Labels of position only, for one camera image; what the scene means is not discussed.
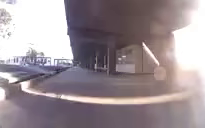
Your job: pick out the thin pale pole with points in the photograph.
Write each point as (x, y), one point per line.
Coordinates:
(107, 60)

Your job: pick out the dark covered building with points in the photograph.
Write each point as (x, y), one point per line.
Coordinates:
(123, 20)

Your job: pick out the small distant tree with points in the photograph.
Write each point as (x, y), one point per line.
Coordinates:
(33, 52)

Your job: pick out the pale curved kerb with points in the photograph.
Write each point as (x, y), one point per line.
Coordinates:
(106, 100)

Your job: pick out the slanted pale pole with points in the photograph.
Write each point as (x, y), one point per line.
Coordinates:
(150, 53)

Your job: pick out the reddish-brown paved path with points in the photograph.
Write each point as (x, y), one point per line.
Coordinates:
(90, 83)

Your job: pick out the leafy tree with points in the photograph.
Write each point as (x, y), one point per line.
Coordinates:
(0, 21)

